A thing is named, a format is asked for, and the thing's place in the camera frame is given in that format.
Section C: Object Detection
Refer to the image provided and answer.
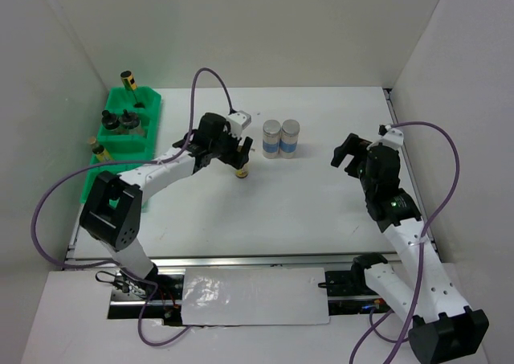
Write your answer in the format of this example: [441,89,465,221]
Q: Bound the small yellow bottle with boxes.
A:
[235,162,249,179]
[88,137,112,162]

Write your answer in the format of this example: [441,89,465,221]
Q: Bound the yellow label pepper bottle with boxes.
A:
[120,70,146,108]

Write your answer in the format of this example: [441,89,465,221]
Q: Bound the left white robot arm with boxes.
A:
[80,111,253,299]

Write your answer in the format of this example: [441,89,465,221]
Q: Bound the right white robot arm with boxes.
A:
[331,129,489,363]

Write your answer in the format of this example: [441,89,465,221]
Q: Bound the left silver lid salt jar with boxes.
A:
[262,120,281,159]

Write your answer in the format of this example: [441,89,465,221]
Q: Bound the silver lid salt jar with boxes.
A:
[279,119,300,159]
[262,120,281,159]

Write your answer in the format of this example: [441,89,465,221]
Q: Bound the right silver lid salt jar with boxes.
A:
[279,119,300,159]

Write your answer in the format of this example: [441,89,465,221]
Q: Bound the green plastic compartment tray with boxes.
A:
[80,85,164,212]

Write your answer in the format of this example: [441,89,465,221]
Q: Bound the white plastic sheet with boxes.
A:
[181,268,329,326]

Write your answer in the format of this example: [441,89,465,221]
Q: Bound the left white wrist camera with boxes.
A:
[226,111,251,138]

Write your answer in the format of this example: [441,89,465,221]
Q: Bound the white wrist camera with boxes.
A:
[367,125,404,151]
[226,111,251,138]

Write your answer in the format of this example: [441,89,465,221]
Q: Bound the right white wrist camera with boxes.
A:
[367,125,404,151]

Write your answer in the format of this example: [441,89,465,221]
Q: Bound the aluminium rail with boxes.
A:
[63,252,409,269]

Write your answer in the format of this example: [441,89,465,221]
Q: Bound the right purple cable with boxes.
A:
[349,121,461,364]

